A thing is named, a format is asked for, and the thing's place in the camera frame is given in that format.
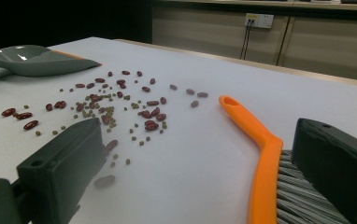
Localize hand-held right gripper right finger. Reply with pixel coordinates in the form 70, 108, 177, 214
291, 118, 357, 224

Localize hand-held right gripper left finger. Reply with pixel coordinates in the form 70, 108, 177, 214
16, 117, 107, 224

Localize green mung beans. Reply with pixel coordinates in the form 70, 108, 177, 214
22, 88, 168, 166

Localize orange brush with grey bristles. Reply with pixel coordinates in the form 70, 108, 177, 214
219, 94, 353, 224

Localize red kidney beans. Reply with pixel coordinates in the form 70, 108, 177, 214
0, 70, 209, 190

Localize grey dustpan with orange edge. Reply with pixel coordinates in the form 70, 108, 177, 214
0, 44, 103, 78

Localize beige cabinet front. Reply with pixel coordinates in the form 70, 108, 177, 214
151, 5, 357, 84

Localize black cable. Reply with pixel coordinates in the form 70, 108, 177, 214
243, 20, 255, 61
239, 20, 251, 61

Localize white wall socket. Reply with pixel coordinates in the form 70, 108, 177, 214
244, 12, 275, 30

